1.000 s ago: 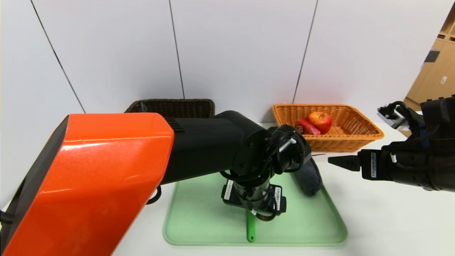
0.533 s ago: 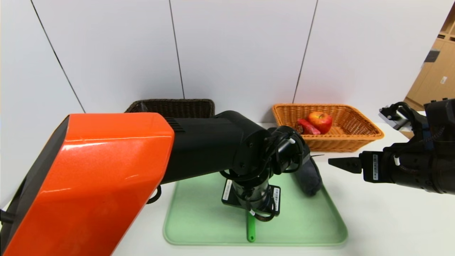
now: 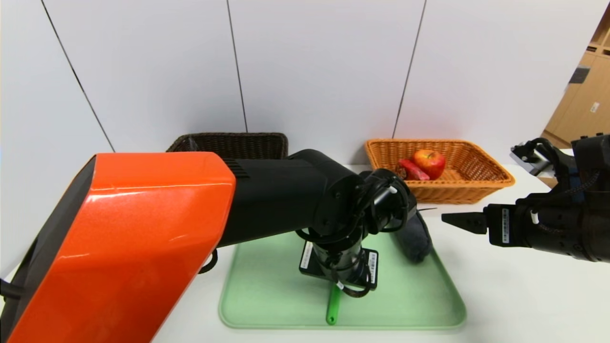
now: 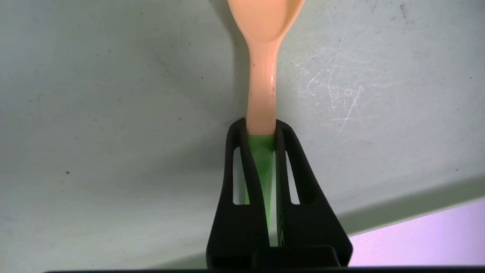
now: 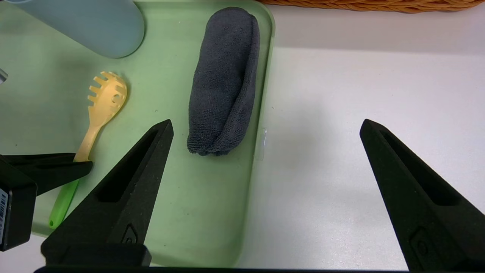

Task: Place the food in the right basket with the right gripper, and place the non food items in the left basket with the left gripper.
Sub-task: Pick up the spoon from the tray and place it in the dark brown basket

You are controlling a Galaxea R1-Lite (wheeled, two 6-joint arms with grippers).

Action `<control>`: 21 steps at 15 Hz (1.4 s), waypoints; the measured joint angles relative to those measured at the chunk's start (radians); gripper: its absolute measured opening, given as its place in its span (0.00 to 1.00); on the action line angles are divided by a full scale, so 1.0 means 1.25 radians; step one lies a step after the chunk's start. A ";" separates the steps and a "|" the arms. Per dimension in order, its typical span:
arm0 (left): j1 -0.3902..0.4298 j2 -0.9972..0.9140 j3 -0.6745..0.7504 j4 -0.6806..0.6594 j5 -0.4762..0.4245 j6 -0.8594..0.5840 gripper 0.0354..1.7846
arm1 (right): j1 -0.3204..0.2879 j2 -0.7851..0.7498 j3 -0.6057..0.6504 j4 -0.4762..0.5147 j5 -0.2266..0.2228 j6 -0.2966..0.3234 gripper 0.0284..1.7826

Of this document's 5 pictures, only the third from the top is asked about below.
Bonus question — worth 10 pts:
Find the red juice carton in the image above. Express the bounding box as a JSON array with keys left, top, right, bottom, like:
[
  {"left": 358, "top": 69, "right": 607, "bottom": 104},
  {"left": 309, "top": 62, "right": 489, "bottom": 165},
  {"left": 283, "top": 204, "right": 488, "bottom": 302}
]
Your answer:
[{"left": 399, "top": 159, "right": 431, "bottom": 181}]

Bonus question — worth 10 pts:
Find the red apple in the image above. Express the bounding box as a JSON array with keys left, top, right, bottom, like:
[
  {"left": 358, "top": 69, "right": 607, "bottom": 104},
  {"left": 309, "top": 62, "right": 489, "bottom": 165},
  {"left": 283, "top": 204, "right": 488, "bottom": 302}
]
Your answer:
[{"left": 413, "top": 149, "right": 447, "bottom": 180}]

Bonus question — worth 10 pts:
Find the dark grey towel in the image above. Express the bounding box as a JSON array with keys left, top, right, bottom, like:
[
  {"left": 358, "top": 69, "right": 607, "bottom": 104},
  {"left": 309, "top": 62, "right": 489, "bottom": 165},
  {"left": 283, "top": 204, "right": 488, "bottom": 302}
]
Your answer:
[{"left": 396, "top": 212, "right": 433, "bottom": 263}]

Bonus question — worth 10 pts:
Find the yellow green pasta spoon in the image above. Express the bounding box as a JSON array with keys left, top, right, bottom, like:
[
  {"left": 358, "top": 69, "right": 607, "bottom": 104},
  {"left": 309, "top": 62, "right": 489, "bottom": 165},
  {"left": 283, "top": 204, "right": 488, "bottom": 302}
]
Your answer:
[{"left": 325, "top": 284, "right": 343, "bottom": 325}]

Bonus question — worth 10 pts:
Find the dark brown wicker basket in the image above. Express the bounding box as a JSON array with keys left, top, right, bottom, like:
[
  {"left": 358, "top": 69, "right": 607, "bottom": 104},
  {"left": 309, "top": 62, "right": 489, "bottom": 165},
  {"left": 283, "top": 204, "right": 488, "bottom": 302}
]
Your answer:
[{"left": 166, "top": 132, "right": 289, "bottom": 160}]

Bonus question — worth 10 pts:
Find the orange wicker basket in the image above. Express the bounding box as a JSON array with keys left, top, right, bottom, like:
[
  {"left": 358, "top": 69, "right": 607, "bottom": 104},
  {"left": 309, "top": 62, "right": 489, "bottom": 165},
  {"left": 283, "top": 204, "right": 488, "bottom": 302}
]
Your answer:
[{"left": 365, "top": 139, "right": 515, "bottom": 204}]

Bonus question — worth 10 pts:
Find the light green plastic tray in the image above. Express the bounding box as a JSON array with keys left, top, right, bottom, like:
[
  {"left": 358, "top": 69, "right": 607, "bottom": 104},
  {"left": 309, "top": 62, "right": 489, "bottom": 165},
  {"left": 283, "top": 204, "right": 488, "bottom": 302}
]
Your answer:
[{"left": 219, "top": 229, "right": 467, "bottom": 330}]

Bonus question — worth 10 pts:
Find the wooden cabinet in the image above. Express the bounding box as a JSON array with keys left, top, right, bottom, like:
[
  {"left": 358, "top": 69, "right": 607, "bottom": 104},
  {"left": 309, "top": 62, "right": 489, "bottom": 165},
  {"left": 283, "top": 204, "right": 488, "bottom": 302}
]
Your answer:
[{"left": 543, "top": 7, "right": 610, "bottom": 148}]

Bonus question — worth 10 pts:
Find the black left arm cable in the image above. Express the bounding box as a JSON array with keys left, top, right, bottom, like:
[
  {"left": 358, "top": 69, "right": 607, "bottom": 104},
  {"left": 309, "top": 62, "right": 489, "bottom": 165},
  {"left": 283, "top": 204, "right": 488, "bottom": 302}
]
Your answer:
[{"left": 198, "top": 248, "right": 219, "bottom": 274}]

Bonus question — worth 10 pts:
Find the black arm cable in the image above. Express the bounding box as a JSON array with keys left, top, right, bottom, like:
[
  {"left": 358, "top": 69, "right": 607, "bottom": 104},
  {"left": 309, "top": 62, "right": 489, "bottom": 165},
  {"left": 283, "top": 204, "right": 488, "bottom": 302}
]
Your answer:
[
  {"left": 198, "top": 248, "right": 219, "bottom": 274},
  {"left": 524, "top": 137, "right": 577, "bottom": 177}
]

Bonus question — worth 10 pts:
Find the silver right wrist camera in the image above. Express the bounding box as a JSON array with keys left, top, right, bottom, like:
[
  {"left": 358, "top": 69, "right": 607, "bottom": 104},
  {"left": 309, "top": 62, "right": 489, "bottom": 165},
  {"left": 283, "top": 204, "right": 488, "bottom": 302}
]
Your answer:
[{"left": 510, "top": 143, "right": 553, "bottom": 176}]

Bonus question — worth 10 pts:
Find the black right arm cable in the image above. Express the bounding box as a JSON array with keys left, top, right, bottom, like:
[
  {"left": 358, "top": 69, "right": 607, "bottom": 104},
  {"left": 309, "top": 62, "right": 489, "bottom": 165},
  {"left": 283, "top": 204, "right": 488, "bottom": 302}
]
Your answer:
[{"left": 524, "top": 137, "right": 577, "bottom": 177}]

